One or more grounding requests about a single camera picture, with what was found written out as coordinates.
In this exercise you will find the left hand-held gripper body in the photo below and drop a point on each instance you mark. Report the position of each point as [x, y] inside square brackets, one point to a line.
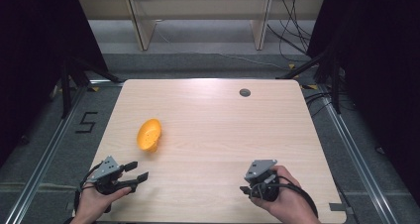
[106, 171]

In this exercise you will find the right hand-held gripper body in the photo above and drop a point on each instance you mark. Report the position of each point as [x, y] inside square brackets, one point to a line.
[261, 169]

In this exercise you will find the orange plastic bowl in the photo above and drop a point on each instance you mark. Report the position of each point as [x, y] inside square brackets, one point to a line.
[148, 136]

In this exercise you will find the person's left hand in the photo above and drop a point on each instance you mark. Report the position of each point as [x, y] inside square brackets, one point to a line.
[90, 204]

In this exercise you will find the person's right hand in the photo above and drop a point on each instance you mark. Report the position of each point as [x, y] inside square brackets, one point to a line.
[290, 204]

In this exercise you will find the grey round table grommet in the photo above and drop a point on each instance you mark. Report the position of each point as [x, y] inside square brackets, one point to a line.
[244, 92]

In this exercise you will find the yellow floor tape piece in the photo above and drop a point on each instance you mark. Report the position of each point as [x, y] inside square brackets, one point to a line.
[310, 87]
[95, 89]
[292, 66]

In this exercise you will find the black tripod stand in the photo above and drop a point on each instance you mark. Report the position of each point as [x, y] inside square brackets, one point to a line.
[66, 85]
[335, 82]

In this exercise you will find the black curtain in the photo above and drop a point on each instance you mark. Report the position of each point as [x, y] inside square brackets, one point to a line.
[379, 68]
[29, 58]

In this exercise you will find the aluminium floor rail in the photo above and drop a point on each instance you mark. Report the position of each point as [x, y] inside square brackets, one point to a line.
[46, 158]
[356, 158]

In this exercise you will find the grey table corner bracket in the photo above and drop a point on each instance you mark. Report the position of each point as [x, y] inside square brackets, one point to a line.
[340, 207]

